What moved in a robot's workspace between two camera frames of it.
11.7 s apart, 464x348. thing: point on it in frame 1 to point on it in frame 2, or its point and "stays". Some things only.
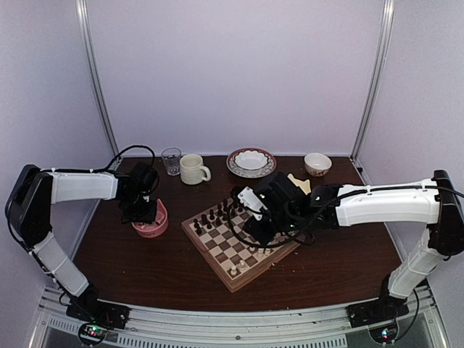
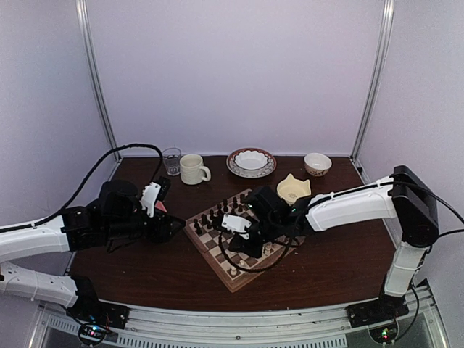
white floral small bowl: [317, 164] stays
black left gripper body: [137, 211] to [156, 235]
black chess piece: [196, 226] stays
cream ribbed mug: [192, 170] stays
